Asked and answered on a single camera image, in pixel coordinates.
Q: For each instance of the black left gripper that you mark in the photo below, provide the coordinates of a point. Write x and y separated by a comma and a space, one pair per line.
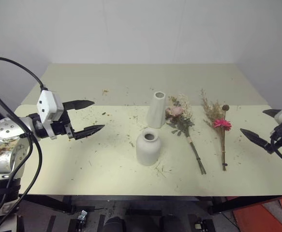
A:
61, 128

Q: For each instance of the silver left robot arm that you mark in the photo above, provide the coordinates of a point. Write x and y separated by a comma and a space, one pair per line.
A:
7, 145

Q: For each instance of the squat white bottle vase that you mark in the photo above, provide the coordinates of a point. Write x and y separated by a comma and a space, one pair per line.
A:
147, 149

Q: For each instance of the tall conical white vase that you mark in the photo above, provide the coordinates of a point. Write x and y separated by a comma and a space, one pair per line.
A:
156, 113

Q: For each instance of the magenta gerbera dried bouquet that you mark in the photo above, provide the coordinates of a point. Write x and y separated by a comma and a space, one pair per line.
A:
221, 123

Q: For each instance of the pale pink rose bouquet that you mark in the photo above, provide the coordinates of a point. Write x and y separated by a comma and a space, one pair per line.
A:
183, 120

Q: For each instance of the orange floor panel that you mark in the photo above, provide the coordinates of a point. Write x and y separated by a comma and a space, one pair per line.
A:
252, 217

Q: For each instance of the dark rounded shape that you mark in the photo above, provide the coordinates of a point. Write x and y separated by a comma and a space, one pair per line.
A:
115, 224

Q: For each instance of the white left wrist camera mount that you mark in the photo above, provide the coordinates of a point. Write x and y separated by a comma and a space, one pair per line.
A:
47, 101

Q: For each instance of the black table frame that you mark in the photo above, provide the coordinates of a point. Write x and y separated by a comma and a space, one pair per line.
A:
131, 198

